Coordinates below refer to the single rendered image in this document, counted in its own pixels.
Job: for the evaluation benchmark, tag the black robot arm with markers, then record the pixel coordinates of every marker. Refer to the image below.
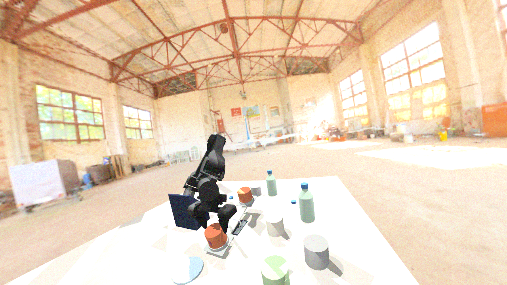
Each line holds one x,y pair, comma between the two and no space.
210,169

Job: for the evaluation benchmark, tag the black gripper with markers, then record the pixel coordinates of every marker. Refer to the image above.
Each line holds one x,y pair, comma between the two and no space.
198,211

